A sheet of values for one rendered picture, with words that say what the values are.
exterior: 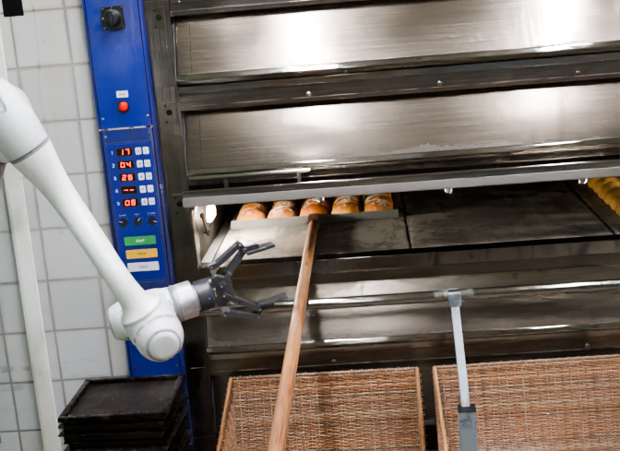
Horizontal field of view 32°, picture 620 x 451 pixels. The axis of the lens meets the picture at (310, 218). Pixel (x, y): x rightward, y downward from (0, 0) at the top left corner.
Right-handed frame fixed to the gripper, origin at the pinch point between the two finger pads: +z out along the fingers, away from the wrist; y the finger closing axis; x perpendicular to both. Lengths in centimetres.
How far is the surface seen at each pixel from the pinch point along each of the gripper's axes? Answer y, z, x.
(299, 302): 7.2, 2.6, 6.0
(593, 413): 72, 79, -4
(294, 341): 4.9, -5.9, 32.4
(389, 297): 15.0, 25.8, 2.9
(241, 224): 14, 10, -91
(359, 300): 14.0, 18.7, 0.4
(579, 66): -23, 98, -16
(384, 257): 18, 37, -32
